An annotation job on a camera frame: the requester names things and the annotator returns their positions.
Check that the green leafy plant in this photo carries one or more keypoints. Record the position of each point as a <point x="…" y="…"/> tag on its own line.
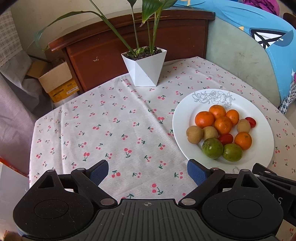
<point x="149" y="9"/>

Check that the yellow labelled box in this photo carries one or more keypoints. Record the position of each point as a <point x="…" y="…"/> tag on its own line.
<point x="63" y="91"/>

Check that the white floral plate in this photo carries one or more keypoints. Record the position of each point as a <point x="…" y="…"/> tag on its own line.
<point x="261" y="150"/>

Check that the blue patterned blanket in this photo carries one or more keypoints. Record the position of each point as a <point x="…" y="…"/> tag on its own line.
<point x="274" y="34"/>

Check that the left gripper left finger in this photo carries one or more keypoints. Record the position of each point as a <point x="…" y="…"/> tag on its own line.
<point x="88" y="180"/>

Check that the orange mandarin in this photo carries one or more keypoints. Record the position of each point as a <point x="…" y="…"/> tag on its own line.
<point x="204" y="119"/>

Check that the green lime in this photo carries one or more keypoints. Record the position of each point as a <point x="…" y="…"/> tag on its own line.
<point x="212" y="148"/>
<point x="232" y="152"/>

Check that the houndstooth sofa cover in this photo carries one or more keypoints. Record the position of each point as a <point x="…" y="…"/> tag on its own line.
<point x="289" y="99"/>

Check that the grey checked fabric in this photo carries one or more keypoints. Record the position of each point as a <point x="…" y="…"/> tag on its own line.
<point x="23" y="99"/>

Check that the white geometric plant pot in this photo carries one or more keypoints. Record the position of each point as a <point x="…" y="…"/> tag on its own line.
<point x="146" y="71"/>

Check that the small mandarin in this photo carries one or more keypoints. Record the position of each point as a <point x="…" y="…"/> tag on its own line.
<point x="217" y="111"/>

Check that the grey green sofa armrest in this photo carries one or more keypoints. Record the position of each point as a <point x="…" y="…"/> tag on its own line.
<point x="235" y="51"/>

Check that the dark wooden cabinet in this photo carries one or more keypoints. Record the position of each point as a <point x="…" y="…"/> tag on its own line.
<point x="93" y="52"/>

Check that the red cherry tomato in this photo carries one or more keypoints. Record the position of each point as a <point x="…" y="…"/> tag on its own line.
<point x="251" y="121"/>
<point x="226" y="139"/>

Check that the brown kiwi front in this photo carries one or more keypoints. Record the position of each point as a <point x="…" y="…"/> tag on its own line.
<point x="194" y="134"/>

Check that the dimpled mandarin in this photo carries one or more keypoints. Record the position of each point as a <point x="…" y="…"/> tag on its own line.
<point x="223" y="125"/>

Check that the cherry print tablecloth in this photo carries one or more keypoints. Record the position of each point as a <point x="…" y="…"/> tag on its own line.
<point x="131" y="128"/>

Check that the purple cloth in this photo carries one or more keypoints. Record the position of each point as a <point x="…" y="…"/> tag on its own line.
<point x="270" y="6"/>

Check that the brown kiwi back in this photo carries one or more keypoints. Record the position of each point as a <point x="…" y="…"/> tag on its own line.
<point x="243" y="126"/>

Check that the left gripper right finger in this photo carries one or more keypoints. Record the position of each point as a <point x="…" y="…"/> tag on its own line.
<point x="207" y="181"/>

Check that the large mandarin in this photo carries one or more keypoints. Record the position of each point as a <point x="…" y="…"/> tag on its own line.
<point x="244" y="140"/>

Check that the brown kiwi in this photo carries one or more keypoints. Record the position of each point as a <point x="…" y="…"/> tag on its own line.
<point x="209" y="132"/>
<point x="194" y="134"/>
<point x="243" y="126"/>

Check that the cardboard box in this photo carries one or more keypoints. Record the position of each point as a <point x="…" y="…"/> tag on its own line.
<point x="55" y="77"/>

